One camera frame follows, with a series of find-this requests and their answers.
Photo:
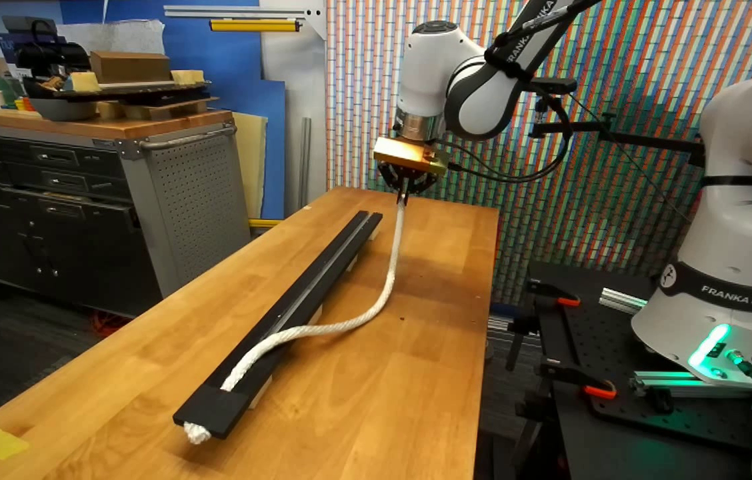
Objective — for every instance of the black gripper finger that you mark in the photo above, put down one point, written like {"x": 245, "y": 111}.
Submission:
{"x": 404, "y": 196}

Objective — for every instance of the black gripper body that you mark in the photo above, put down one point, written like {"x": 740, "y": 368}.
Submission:
{"x": 415, "y": 182}

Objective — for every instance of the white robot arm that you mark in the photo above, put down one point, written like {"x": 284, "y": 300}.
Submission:
{"x": 699, "y": 314}

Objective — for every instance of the orange black clamp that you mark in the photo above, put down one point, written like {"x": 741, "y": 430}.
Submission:
{"x": 560, "y": 298}
{"x": 588, "y": 382}

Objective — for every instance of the blue foam board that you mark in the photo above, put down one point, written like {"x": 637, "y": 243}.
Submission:
{"x": 229, "y": 62}

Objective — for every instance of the grey metal tool cabinet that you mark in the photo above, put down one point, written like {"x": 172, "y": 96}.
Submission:
{"x": 117, "y": 215}

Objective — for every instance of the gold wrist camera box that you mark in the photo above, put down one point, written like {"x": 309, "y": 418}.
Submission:
{"x": 405, "y": 156}

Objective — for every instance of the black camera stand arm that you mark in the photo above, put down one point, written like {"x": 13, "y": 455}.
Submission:
{"x": 553, "y": 119}

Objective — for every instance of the long black channel rail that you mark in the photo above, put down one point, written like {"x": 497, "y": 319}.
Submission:
{"x": 232, "y": 386}

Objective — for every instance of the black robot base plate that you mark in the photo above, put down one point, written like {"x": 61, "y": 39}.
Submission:
{"x": 671, "y": 419}

